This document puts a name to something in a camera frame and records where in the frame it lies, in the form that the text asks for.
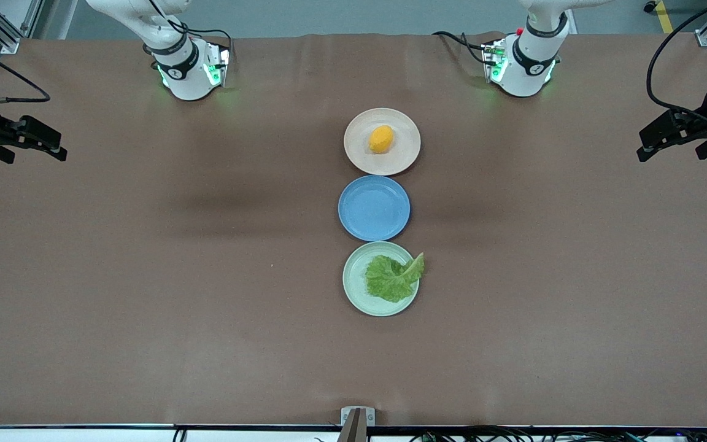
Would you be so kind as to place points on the yellow lemon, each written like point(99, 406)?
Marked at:
point(381, 140)

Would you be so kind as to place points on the green lettuce leaf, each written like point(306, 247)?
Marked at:
point(390, 282)

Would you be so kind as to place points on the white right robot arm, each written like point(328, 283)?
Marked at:
point(185, 67)

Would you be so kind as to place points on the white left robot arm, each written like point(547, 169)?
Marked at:
point(528, 61)

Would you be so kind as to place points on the black caster wheel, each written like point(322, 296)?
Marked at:
point(652, 5)

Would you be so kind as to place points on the brown table cover sheet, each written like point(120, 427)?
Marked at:
point(145, 307)

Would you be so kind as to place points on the beige round plate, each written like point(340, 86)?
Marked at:
point(402, 156)

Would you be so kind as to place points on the blue round plate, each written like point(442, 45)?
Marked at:
point(372, 209)

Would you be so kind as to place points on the pale green round plate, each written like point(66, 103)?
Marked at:
point(356, 288)

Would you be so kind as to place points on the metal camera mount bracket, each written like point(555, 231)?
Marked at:
point(356, 430)

